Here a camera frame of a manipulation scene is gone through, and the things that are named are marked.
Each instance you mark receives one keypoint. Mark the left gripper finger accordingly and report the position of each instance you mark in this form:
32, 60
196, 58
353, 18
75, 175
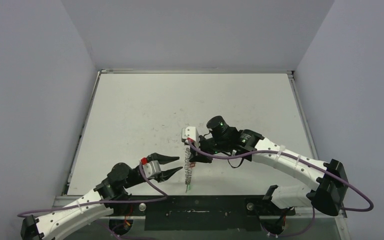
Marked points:
167, 174
161, 159

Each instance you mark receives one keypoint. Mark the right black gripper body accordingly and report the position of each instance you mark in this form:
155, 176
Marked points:
195, 154

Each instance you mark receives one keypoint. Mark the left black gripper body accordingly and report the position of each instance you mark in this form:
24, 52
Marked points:
138, 177

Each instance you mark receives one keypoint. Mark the silver keyring disc with rings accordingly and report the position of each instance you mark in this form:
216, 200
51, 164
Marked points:
188, 167

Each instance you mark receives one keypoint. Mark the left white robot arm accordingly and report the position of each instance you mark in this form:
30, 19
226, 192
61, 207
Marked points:
60, 222

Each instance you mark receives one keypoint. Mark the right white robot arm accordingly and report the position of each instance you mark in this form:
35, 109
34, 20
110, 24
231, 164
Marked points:
321, 185

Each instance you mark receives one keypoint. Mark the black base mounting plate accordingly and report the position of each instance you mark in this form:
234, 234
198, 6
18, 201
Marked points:
204, 213

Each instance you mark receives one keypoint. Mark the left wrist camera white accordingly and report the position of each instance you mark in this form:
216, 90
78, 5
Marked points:
151, 168

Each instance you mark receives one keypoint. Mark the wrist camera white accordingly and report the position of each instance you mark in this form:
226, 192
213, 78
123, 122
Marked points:
189, 133
151, 168

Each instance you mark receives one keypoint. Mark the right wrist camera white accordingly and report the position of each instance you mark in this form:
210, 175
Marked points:
189, 133

